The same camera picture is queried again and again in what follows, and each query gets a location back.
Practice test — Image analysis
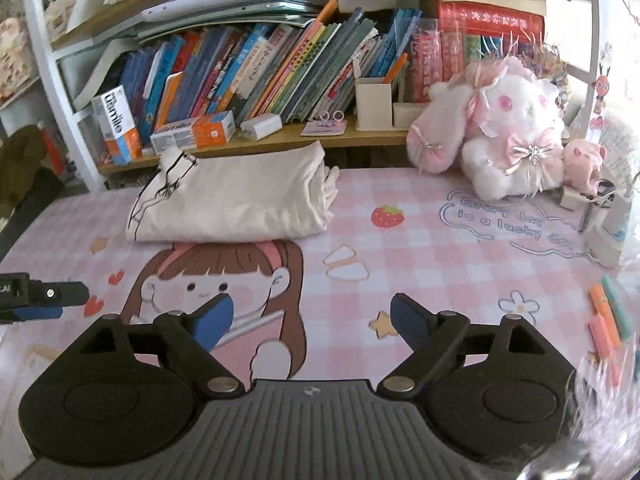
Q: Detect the pink paper craft ornament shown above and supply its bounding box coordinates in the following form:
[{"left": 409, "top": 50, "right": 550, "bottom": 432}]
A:
[{"left": 0, "top": 17, "right": 36, "bottom": 103}]

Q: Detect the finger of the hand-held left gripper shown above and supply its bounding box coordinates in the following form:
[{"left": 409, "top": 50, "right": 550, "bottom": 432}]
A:
[
  {"left": 30, "top": 282, "right": 91, "bottom": 307},
  {"left": 14, "top": 306, "right": 63, "bottom": 322}
]

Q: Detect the white pink plush bunny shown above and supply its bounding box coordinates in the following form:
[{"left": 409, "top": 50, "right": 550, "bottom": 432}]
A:
[{"left": 406, "top": 57, "right": 566, "bottom": 201}]

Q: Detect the white patterned cloth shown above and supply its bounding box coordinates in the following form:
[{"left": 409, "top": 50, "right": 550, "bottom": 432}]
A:
[{"left": 597, "top": 115, "right": 640, "bottom": 181}]

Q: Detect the flat white orange box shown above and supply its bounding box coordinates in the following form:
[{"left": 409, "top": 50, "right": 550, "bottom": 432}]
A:
[{"left": 150, "top": 110, "right": 237, "bottom": 156}]

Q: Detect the tall white orange box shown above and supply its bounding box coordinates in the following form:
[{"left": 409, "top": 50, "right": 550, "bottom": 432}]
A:
[{"left": 91, "top": 85, "right": 143, "bottom": 166}]

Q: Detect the pink hair clip card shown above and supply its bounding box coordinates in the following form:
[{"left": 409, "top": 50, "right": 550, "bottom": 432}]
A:
[{"left": 300, "top": 110, "right": 349, "bottom": 137}]

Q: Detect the red bottle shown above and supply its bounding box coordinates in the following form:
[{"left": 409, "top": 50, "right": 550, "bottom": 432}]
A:
[{"left": 40, "top": 122, "right": 66, "bottom": 171}]

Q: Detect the black chair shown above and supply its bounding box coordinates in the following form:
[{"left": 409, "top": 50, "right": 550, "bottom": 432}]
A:
[{"left": 0, "top": 167, "right": 66, "bottom": 261}]

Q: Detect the beige handbag with pearl handle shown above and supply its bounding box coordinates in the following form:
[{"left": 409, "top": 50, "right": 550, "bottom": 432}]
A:
[{"left": 42, "top": 0, "right": 85, "bottom": 41}]

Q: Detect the orange paper strip bundle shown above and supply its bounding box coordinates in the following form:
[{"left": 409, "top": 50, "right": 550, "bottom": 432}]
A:
[{"left": 589, "top": 284, "right": 621, "bottom": 346}]

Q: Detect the cartoon wall sticker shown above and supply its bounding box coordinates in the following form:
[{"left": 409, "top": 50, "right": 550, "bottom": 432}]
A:
[{"left": 589, "top": 42, "right": 613, "bottom": 133}]

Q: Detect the pink checked cartoon desk mat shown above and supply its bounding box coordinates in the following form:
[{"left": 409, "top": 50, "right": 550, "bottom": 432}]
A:
[{"left": 0, "top": 166, "right": 640, "bottom": 466}]

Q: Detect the blurred translucent plastic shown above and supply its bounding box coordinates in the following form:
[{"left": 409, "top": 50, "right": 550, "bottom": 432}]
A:
[{"left": 570, "top": 335, "right": 640, "bottom": 480}]

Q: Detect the row of colourful books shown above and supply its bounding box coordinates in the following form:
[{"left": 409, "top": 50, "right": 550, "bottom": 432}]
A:
[{"left": 120, "top": 0, "right": 548, "bottom": 133}]

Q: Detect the iridescent tinsel ornament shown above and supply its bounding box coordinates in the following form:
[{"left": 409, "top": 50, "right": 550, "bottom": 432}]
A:
[{"left": 530, "top": 42, "right": 571, "bottom": 111}]

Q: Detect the beige pen holder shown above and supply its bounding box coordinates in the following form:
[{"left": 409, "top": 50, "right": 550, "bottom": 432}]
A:
[{"left": 354, "top": 77, "right": 426, "bottom": 132}]

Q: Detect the white tablet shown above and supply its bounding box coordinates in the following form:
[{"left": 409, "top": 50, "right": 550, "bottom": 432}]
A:
[{"left": 141, "top": 0, "right": 308, "bottom": 23}]

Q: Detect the small pink plush pig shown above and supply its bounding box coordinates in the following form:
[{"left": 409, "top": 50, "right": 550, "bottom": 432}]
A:
[{"left": 560, "top": 140, "right": 608, "bottom": 193}]

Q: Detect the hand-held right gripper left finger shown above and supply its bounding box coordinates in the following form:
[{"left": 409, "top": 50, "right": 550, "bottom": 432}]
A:
[{"left": 80, "top": 291, "right": 247, "bottom": 401}]

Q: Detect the cream t-shirt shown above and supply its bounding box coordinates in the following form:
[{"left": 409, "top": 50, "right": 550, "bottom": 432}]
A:
[{"left": 127, "top": 141, "right": 341, "bottom": 243}]

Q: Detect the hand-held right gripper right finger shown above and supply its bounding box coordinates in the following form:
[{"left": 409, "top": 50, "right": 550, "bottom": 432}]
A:
[{"left": 375, "top": 291, "right": 552, "bottom": 400}]

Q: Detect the teal paper strip bundle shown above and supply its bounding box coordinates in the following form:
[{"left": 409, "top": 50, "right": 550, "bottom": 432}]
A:
[{"left": 600, "top": 275, "right": 633, "bottom": 342}]

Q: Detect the curved white booklet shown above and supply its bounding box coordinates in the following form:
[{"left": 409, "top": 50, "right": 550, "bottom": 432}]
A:
[{"left": 72, "top": 37, "right": 138, "bottom": 112}]

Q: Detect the small white box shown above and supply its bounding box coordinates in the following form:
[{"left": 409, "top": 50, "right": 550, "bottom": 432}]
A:
[{"left": 240, "top": 112, "right": 284, "bottom": 141}]

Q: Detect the olive green jacket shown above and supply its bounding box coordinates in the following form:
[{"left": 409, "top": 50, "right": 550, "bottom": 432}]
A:
[{"left": 0, "top": 125, "right": 51, "bottom": 211}]

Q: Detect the white frame wooden bookshelf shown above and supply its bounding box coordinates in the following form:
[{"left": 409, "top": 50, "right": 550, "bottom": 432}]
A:
[{"left": 0, "top": 0, "right": 601, "bottom": 193}]

